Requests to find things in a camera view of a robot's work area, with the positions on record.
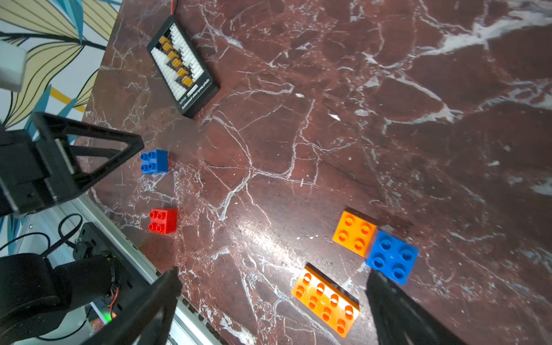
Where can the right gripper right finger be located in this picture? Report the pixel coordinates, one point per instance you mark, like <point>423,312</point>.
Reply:
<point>399,319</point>

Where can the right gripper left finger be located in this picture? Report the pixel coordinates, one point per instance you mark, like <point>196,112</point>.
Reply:
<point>148,320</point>

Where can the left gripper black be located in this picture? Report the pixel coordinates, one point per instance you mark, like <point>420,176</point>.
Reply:
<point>39,175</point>

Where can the blue 2x2 lego brick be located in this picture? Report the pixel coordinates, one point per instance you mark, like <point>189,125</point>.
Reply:
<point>390,255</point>
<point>154,162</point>

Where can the orange 2x4 lego brick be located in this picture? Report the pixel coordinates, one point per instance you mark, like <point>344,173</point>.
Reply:
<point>332,306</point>
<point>355,231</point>

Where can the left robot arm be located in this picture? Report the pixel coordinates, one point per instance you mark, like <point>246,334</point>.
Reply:
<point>35,296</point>

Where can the red 2x2 lego brick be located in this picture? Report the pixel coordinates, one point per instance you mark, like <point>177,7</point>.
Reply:
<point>163,220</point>

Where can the black charging board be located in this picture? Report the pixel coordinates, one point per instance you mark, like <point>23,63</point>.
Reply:
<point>189,79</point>

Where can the aluminium front rail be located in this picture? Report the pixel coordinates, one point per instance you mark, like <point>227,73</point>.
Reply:
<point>187,326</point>

